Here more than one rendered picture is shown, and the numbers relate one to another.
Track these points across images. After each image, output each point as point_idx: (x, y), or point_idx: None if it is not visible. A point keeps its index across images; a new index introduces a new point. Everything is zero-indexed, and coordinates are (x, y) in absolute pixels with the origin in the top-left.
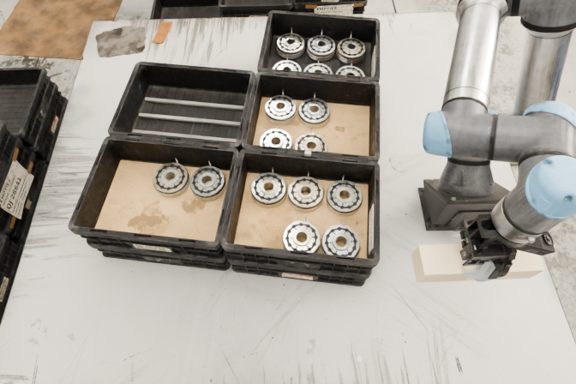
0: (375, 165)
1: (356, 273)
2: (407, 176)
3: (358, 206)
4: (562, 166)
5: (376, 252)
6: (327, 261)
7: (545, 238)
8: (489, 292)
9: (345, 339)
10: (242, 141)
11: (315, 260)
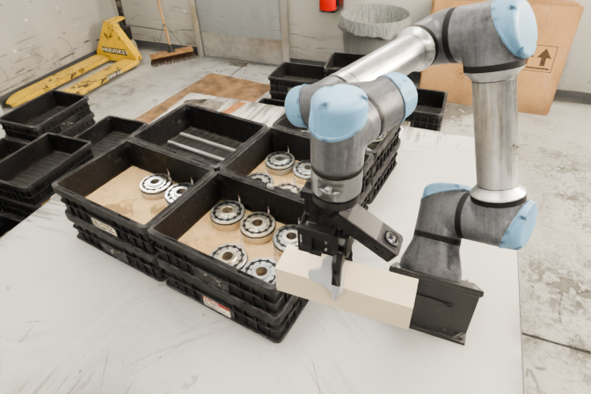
0: None
1: (263, 310)
2: (387, 262)
3: None
4: (339, 88)
5: None
6: (228, 272)
7: (388, 236)
8: None
9: (229, 390)
10: (222, 165)
11: (218, 268)
